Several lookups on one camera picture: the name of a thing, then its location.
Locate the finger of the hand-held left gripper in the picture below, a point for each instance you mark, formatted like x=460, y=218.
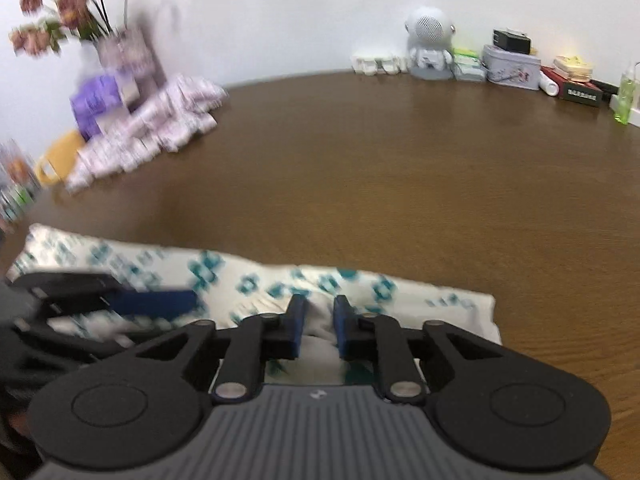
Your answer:
x=90, y=342
x=155, y=302

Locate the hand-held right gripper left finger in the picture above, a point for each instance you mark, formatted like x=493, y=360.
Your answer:
x=299, y=330

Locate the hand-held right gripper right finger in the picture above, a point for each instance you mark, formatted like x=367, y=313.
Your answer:
x=341, y=330

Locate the cream dress with teal flowers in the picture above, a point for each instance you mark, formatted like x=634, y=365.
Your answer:
x=235, y=280

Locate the yellow mug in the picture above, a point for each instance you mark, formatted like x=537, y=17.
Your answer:
x=60, y=157

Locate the clear rack with small items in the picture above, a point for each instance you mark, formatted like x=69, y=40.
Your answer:
x=17, y=185

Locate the pink floral cloth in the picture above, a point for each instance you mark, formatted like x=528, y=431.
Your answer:
x=160, y=120

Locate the purple tissue pack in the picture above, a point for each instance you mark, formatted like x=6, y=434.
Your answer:
x=97, y=102

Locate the fuzzy pink vase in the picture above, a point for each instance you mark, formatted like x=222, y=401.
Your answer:
x=132, y=55

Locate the clear small box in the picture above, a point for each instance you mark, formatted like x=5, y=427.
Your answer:
x=470, y=73

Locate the green and white small box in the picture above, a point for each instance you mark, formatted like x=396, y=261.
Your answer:
x=469, y=57

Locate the white robot-shaped speaker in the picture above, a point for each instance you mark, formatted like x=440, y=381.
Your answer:
x=430, y=35

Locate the grey tin box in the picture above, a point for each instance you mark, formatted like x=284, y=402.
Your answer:
x=510, y=70

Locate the dried rose bouquet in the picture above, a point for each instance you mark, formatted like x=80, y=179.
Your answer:
x=65, y=5

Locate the white tube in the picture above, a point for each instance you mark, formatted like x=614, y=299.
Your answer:
x=549, y=84

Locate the black charger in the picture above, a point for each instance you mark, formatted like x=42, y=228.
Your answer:
x=511, y=41

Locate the black and red box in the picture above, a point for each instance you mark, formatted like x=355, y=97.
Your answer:
x=582, y=92

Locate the yellow round container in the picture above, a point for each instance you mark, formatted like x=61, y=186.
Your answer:
x=572, y=66

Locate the green liquid bottle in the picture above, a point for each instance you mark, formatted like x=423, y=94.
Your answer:
x=625, y=100

